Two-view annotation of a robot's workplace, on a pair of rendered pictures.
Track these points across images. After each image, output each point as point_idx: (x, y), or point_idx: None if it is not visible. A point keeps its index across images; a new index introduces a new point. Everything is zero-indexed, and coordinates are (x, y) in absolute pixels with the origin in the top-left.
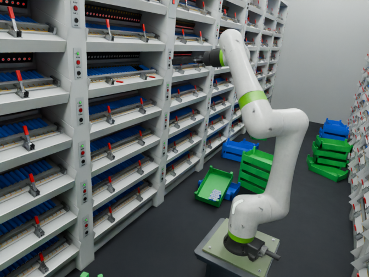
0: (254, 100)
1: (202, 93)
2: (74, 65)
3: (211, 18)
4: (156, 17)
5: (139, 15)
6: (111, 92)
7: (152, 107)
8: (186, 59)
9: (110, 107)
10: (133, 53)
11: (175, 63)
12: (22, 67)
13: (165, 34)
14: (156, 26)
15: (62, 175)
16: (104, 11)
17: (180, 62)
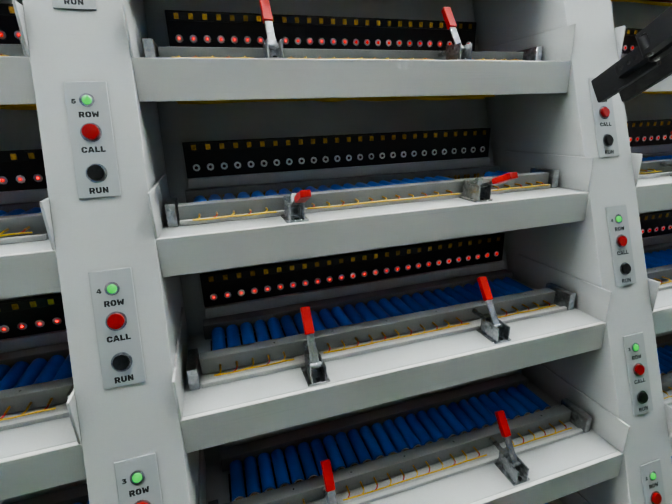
0: None
1: None
2: (71, 143)
3: None
4: (522, 2)
5: (467, 27)
6: (296, 249)
7: (558, 315)
8: (670, 10)
9: (354, 319)
10: (458, 141)
11: (614, 86)
12: (31, 202)
13: (562, 27)
14: (527, 29)
15: None
16: (320, 27)
17: (641, 58)
